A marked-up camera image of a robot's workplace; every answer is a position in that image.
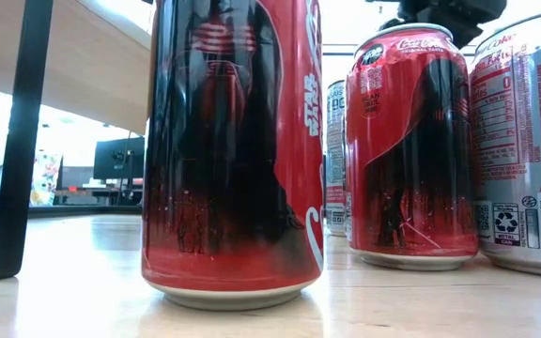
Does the silver can with black lid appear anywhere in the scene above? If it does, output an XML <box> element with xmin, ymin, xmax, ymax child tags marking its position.
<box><xmin>324</xmin><ymin>79</ymin><xmax>348</xmax><ymax>238</ymax></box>

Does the wooden shelf with black legs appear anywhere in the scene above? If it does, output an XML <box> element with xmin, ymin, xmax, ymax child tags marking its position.
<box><xmin>0</xmin><ymin>0</ymin><xmax>154</xmax><ymax>283</ymax></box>

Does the red Coca-Cola can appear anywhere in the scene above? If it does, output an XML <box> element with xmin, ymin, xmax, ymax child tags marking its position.
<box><xmin>344</xmin><ymin>22</ymin><xmax>481</xmax><ymax>272</ymax></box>
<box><xmin>140</xmin><ymin>0</ymin><xmax>325</xmax><ymax>312</ymax></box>

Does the silver Diet Coke can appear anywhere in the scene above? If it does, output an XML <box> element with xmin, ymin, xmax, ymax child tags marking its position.
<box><xmin>468</xmin><ymin>7</ymin><xmax>541</xmax><ymax>281</ymax></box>

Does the black computer monitor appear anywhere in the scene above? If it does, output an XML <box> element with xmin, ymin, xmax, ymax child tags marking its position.
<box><xmin>92</xmin><ymin>135</ymin><xmax>146</xmax><ymax>182</ymax></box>

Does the background desk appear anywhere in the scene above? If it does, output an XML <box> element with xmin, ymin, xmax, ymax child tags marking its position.
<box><xmin>54</xmin><ymin>185</ymin><xmax>143</xmax><ymax>207</ymax></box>

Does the colourful patterned bag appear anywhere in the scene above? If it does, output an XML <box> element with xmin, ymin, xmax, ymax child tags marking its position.
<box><xmin>29</xmin><ymin>150</ymin><xmax>64</xmax><ymax>207</ymax></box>

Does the black metal table frame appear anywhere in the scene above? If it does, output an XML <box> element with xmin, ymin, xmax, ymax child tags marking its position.
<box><xmin>0</xmin><ymin>205</ymin><xmax>143</xmax><ymax>222</ymax></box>

